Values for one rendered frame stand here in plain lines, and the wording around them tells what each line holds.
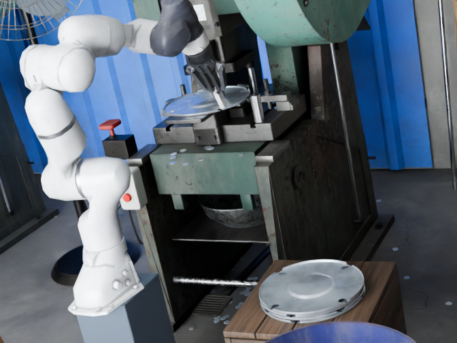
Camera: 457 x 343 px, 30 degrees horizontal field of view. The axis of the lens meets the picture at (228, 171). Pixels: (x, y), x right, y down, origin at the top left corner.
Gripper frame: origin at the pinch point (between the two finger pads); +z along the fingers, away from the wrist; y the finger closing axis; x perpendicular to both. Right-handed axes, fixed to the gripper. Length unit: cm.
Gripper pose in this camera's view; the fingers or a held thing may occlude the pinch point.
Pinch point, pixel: (220, 97)
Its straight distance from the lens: 266.4
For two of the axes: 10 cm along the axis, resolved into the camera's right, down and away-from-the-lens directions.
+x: 2.8, -7.4, 6.1
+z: 3.4, 6.7, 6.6
